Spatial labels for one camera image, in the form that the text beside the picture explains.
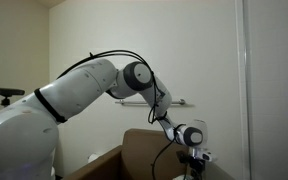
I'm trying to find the black arm strap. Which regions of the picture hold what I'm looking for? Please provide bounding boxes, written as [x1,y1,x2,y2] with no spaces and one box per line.
[33,87,68,125]

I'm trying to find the white paper roll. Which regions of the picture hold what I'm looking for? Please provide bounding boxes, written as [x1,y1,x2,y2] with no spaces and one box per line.
[87,152,101,164]

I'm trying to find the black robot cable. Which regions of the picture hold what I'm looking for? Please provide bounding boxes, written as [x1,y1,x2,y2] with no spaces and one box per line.
[56,49,187,180]

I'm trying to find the white door with frame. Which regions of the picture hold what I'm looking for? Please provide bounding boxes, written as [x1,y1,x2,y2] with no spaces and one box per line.
[235,0,288,180]

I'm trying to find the black camera on tripod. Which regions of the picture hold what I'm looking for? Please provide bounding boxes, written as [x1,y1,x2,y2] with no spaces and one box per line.
[0,86,26,120]

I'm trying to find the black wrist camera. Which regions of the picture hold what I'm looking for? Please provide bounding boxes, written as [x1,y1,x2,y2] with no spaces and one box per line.
[176,150,193,165]

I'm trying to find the metal towel bar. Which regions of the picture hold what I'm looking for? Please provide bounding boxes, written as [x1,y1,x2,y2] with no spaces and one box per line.
[114,98,187,107]

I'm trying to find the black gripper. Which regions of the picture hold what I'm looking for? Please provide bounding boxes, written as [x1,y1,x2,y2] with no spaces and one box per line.
[187,158,207,180]

